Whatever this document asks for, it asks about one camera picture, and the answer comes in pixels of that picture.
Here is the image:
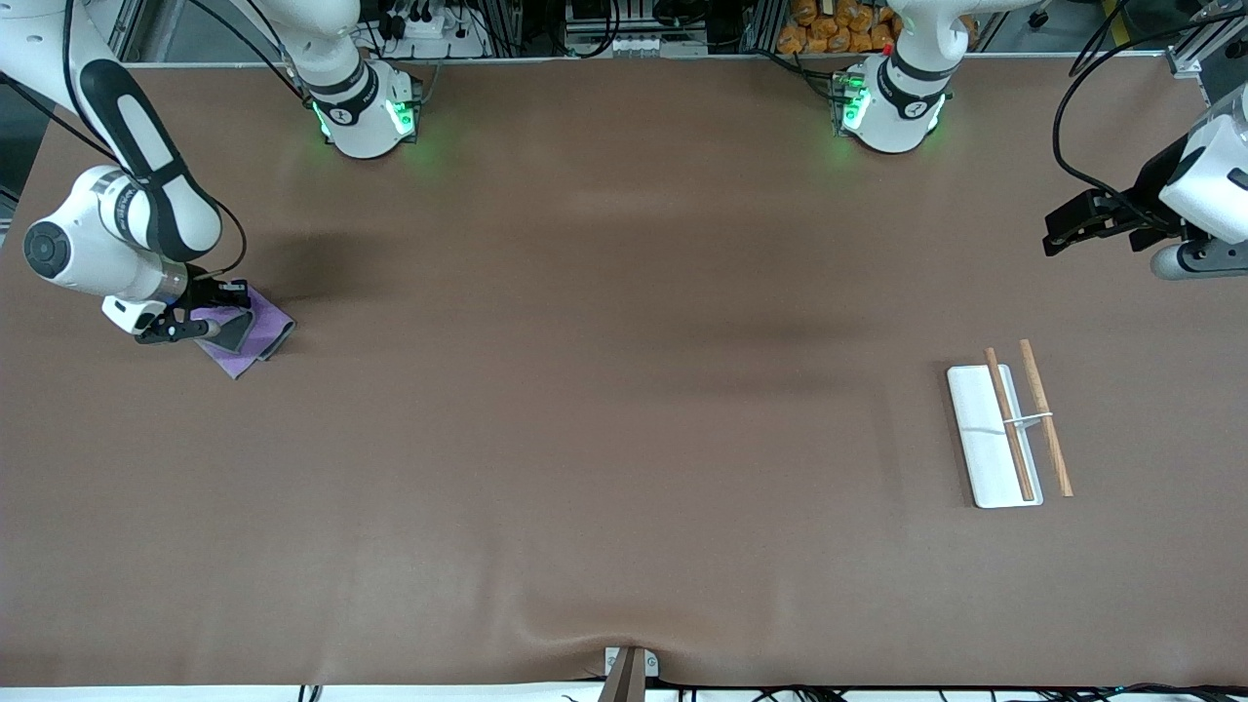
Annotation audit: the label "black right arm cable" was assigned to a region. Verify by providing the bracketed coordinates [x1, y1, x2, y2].
[0, 0, 313, 284]

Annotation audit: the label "purple microfibre towel grey edge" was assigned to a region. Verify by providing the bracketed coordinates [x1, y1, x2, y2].
[193, 285, 297, 380]

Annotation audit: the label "orange snack packets pile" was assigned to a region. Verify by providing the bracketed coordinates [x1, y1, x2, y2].
[777, 0, 903, 56]

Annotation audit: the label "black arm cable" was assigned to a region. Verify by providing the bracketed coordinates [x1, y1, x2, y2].
[1051, 0, 1248, 211]
[0, 0, 313, 284]

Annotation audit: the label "white power strip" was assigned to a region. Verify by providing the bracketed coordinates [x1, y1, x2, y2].
[383, 0, 490, 59]

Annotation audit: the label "white towel rack wooden bars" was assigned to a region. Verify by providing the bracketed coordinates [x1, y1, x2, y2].
[946, 338, 1074, 510]

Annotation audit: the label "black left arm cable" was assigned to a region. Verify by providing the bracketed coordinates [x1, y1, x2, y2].
[1051, 0, 1248, 211]

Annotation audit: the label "brown table cover mat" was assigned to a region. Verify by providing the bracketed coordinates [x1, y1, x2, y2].
[0, 54, 1248, 689]

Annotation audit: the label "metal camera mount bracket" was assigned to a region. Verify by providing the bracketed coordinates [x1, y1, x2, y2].
[597, 645, 660, 702]

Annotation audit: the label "black electronics box with cables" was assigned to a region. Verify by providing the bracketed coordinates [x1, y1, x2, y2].
[564, 0, 711, 58]

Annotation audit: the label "aluminium frame profile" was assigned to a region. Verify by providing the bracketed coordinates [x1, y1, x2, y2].
[1165, 0, 1248, 81]

